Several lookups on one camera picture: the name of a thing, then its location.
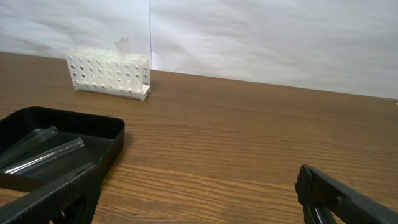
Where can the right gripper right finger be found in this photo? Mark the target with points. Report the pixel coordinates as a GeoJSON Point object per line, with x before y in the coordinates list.
{"type": "Point", "coordinates": [335, 199]}

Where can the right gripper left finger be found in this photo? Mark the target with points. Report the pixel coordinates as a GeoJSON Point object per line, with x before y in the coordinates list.
{"type": "Point", "coordinates": [62, 196]}

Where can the clear test tube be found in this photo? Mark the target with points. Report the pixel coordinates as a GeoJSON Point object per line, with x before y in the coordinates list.
{"type": "Point", "coordinates": [126, 45]}
{"type": "Point", "coordinates": [53, 154]}
{"type": "Point", "coordinates": [34, 141]}

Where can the black tray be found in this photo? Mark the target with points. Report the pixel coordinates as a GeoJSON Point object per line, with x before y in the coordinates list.
{"type": "Point", "coordinates": [102, 130]}

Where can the white test tube rack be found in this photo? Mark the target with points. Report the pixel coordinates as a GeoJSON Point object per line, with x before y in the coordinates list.
{"type": "Point", "coordinates": [105, 77]}

